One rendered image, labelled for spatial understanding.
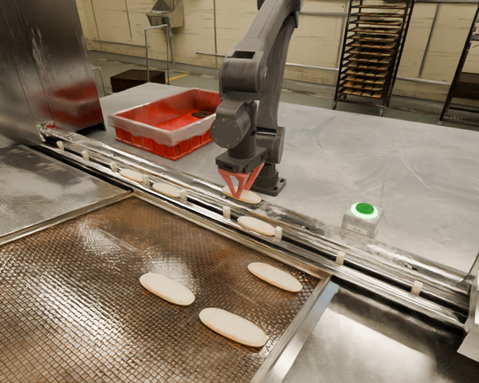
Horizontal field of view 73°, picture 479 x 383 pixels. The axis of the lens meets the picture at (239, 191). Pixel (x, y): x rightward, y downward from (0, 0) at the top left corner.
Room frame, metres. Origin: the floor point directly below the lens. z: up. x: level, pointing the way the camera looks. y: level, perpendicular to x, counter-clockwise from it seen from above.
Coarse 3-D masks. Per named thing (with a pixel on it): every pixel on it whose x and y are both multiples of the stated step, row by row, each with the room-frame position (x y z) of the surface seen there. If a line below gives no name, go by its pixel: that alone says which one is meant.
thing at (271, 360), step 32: (128, 192) 0.66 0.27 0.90; (32, 224) 0.48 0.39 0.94; (64, 224) 0.51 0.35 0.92; (96, 224) 0.52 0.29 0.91; (128, 224) 0.52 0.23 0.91; (32, 256) 0.40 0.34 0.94; (64, 256) 0.41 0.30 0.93; (96, 256) 0.41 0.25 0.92; (160, 256) 0.43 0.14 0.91; (192, 256) 0.43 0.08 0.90; (256, 256) 0.45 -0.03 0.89; (288, 256) 0.44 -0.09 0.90; (0, 288) 0.32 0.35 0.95; (64, 288) 0.33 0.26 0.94; (96, 288) 0.34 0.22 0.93; (128, 288) 0.34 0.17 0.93; (256, 288) 0.36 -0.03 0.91; (320, 288) 0.37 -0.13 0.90; (256, 320) 0.29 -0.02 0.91; (64, 352) 0.23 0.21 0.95; (96, 352) 0.23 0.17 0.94; (160, 352) 0.23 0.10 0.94; (192, 352) 0.24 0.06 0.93; (256, 352) 0.24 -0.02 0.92
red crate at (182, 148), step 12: (168, 120) 1.36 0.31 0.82; (180, 120) 1.36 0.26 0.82; (192, 120) 1.36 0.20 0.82; (120, 132) 1.12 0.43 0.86; (132, 144) 1.08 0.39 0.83; (144, 144) 1.06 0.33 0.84; (156, 144) 1.02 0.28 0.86; (180, 144) 1.00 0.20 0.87; (192, 144) 1.05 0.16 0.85; (204, 144) 1.09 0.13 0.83; (168, 156) 0.99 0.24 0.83; (180, 156) 0.99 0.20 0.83
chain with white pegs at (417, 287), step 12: (60, 144) 1.02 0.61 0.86; (84, 156) 0.94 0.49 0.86; (108, 168) 0.89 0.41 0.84; (144, 180) 0.78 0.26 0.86; (180, 192) 0.71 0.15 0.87; (228, 216) 0.63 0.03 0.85; (276, 228) 0.56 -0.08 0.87; (312, 252) 0.51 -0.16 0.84; (372, 276) 0.45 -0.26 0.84; (420, 288) 0.39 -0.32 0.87; (432, 300) 0.39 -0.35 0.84
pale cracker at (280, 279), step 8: (256, 264) 0.41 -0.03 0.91; (264, 264) 0.41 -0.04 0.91; (256, 272) 0.39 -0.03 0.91; (264, 272) 0.39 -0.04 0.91; (272, 272) 0.39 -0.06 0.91; (280, 272) 0.39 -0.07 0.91; (272, 280) 0.37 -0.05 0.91; (280, 280) 0.37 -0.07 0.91; (288, 280) 0.37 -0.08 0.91; (296, 280) 0.38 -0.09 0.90; (288, 288) 0.36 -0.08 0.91; (296, 288) 0.36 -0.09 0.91
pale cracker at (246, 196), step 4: (224, 188) 0.63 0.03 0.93; (228, 188) 0.62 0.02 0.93; (236, 188) 0.62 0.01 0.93; (224, 192) 0.61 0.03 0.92; (228, 192) 0.61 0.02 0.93; (244, 192) 0.61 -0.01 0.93; (248, 192) 0.60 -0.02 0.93; (252, 192) 0.61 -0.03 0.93; (232, 196) 0.60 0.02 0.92; (240, 196) 0.59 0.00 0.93; (244, 196) 0.59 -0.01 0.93; (248, 196) 0.59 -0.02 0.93; (252, 196) 0.59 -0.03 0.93; (256, 196) 0.59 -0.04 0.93; (240, 200) 0.59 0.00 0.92; (244, 200) 0.58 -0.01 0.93; (248, 200) 0.58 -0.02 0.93; (252, 200) 0.58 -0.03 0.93; (256, 200) 0.58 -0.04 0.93; (260, 200) 0.58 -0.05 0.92
